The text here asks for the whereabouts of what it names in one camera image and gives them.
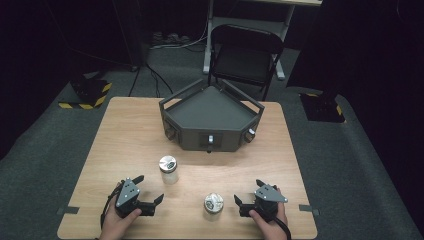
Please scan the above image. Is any black floor cable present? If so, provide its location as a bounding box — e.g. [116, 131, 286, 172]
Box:
[128, 62, 175, 98]

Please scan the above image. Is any glass jar with pale contents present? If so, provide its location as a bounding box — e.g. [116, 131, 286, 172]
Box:
[203, 192, 225, 222]

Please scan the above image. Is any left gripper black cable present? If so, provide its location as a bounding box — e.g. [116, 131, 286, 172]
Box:
[100, 181, 125, 231]

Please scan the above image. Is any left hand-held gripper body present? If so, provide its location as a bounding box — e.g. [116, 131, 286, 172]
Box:
[114, 178, 157, 219]

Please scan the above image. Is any grey tape strip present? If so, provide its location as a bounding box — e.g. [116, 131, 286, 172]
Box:
[56, 205, 81, 216]
[298, 203, 321, 216]

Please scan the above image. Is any black stand pole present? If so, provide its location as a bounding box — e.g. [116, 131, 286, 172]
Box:
[111, 0, 145, 72]

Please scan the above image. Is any power strip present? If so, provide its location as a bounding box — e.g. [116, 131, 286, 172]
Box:
[151, 31, 192, 47]

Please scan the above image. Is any grey angular rack tray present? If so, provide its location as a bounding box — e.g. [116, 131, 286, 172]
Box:
[158, 78, 266, 154]

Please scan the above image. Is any white floor cable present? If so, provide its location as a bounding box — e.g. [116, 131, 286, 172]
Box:
[149, 19, 210, 51]

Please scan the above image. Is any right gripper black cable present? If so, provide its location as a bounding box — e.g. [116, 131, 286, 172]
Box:
[272, 215, 293, 240]

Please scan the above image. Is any white metal desk frame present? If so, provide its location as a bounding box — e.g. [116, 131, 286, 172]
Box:
[202, 0, 324, 81]

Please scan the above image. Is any person's left hand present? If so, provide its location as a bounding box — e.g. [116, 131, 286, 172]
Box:
[99, 194, 143, 240]

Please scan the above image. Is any black folding chair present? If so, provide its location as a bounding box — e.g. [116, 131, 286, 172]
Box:
[207, 23, 285, 102]

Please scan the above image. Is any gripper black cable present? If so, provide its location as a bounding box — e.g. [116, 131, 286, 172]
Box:
[272, 215, 293, 240]
[100, 181, 125, 231]

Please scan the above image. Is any glass jar with white powder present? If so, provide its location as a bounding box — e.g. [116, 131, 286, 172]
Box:
[158, 155, 180, 185]

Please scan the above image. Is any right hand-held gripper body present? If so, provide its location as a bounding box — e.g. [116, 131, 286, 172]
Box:
[239, 184, 289, 223]

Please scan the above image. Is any yellow black striped block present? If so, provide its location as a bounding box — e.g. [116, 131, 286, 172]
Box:
[299, 92, 346, 124]
[58, 77, 113, 111]

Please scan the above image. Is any person's right hand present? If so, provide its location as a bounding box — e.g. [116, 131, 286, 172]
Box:
[249, 188, 290, 240]

